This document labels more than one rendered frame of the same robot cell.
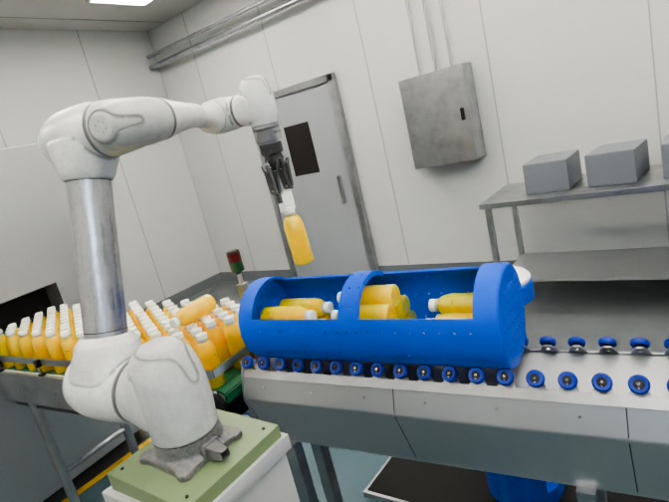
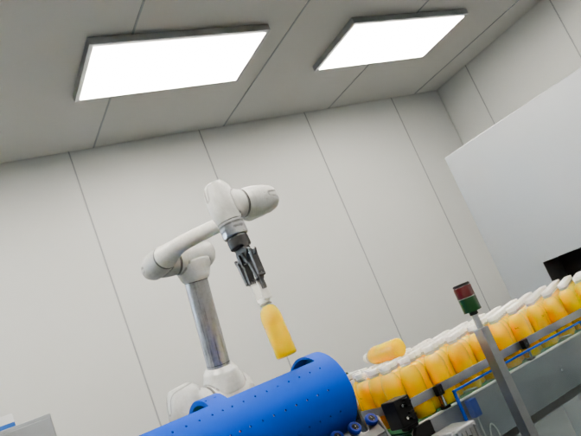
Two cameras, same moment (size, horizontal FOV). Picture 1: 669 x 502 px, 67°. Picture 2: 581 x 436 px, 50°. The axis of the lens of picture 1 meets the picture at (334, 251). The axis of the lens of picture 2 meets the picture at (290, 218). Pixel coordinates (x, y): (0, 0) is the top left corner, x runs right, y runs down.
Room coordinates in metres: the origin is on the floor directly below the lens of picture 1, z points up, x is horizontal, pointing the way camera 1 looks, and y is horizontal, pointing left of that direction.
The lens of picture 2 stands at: (2.62, -1.76, 1.24)
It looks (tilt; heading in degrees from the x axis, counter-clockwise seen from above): 12 degrees up; 110
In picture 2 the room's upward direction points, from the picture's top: 22 degrees counter-clockwise
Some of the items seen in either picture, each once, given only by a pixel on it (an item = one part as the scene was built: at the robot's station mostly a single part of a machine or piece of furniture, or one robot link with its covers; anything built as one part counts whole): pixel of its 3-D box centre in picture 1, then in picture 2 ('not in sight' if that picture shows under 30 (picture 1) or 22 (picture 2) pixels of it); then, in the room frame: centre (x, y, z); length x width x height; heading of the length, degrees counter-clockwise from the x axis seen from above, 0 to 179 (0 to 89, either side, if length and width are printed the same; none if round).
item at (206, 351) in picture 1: (209, 362); not in sight; (1.71, 0.53, 0.99); 0.07 x 0.07 x 0.19
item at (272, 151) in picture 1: (273, 155); (242, 249); (1.72, 0.12, 1.64); 0.08 x 0.07 x 0.09; 147
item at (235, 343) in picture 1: (236, 343); (371, 402); (1.82, 0.45, 0.99); 0.07 x 0.07 x 0.19
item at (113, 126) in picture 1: (125, 124); (158, 264); (1.21, 0.39, 1.80); 0.18 x 0.14 x 0.13; 153
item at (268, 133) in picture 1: (267, 133); (233, 230); (1.72, 0.12, 1.71); 0.09 x 0.09 x 0.06
